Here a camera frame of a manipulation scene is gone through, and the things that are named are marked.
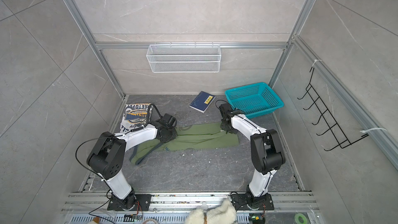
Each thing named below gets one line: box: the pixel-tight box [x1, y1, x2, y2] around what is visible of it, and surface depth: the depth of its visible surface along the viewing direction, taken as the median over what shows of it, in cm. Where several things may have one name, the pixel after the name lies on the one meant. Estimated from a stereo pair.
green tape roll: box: [294, 213, 308, 224], surface depth 71 cm
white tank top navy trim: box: [119, 103, 154, 133], surface depth 104 cm
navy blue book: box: [188, 90, 217, 114], surface depth 117 cm
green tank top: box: [129, 122, 240, 166], surface depth 95 cm
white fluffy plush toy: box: [184, 199, 237, 224], surface depth 63 cm
